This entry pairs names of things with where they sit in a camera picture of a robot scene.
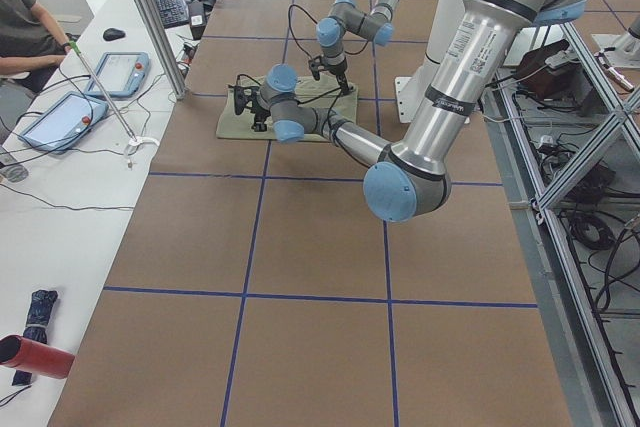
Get red cylinder bottle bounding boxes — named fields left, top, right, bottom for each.
left=1, top=335, right=75, bottom=379

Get teach pendant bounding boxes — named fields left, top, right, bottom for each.
left=18, top=92, right=108, bottom=153
left=95, top=52, right=150, bottom=99

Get seated person in grey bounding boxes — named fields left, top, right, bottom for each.
left=1, top=0, right=71, bottom=93

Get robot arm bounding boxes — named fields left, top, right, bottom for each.
left=309, top=0, right=400, bottom=95
left=232, top=0, right=586, bottom=222

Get brown box under frame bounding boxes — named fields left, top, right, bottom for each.
left=514, top=39, right=579, bottom=100

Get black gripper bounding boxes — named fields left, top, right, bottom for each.
left=233, top=86, right=271, bottom=132
left=308, top=55, right=351, bottom=96

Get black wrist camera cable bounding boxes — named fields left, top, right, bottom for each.
left=287, top=3, right=371, bottom=59

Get teach pendant near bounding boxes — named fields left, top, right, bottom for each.
left=18, top=92, right=108, bottom=153

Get black computer keyboard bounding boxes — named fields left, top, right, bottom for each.
left=153, top=0, right=189, bottom=28

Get metal reacher grabber tool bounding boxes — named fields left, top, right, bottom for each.
left=69, top=41, right=160, bottom=169

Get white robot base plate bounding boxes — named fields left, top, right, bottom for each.
left=394, top=76, right=426, bottom=123

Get green long-sleeve shirt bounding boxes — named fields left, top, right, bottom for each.
left=216, top=75, right=359, bottom=143

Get aluminium side frame rails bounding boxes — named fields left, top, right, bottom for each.
left=482, top=23, right=639, bottom=426

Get black computer mouse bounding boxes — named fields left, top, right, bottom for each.
left=102, top=28, right=126, bottom=42

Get aluminium frame post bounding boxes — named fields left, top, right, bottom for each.
left=134, top=0, right=186, bottom=100

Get teach pendant far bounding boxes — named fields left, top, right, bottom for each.
left=95, top=52, right=150, bottom=99

